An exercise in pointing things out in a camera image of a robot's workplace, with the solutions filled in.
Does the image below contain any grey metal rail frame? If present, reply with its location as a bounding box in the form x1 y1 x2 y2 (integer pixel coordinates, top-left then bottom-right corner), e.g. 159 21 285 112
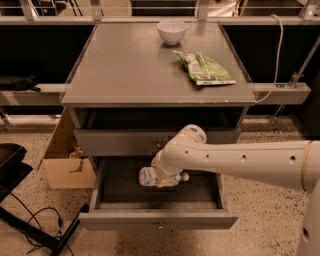
0 0 320 134

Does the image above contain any green snack bag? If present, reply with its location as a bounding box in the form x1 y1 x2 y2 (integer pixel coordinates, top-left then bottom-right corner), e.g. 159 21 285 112
174 51 236 86

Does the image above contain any white hanging cable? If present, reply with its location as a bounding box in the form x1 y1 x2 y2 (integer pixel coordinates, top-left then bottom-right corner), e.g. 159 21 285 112
254 13 285 104

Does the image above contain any cardboard box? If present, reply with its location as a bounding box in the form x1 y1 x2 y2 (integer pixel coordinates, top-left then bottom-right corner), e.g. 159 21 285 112
42 108 96 189

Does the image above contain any black object on rail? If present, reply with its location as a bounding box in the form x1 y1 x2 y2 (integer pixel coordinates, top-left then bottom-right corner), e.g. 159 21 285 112
0 75 41 92

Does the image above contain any black stand base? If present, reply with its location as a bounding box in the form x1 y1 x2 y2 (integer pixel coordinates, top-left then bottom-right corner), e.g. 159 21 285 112
0 143 89 256

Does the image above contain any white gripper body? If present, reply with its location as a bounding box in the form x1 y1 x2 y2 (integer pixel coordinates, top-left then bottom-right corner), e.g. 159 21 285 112
155 150 182 178

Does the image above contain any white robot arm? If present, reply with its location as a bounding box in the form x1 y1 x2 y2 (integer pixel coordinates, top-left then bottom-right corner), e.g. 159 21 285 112
151 125 320 256

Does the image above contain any clear plastic water bottle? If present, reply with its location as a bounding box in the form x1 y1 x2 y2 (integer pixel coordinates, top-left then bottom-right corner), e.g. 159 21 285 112
139 167 189 187

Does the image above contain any grey drawer cabinet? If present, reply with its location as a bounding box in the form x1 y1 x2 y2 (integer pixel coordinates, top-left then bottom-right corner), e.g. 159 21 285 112
62 22 255 231

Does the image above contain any white ceramic bowl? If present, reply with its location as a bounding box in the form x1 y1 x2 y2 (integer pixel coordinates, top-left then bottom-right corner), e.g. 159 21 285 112
157 20 188 45

